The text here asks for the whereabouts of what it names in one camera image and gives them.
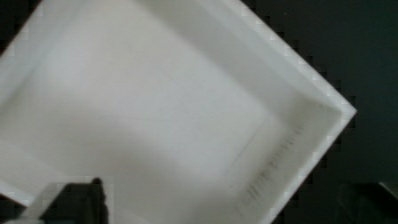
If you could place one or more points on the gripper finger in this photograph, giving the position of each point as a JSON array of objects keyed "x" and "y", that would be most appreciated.
[{"x": 70, "y": 204}]

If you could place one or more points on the white drawer cabinet frame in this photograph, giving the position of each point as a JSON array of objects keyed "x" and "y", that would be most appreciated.
[{"x": 161, "y": 98}]

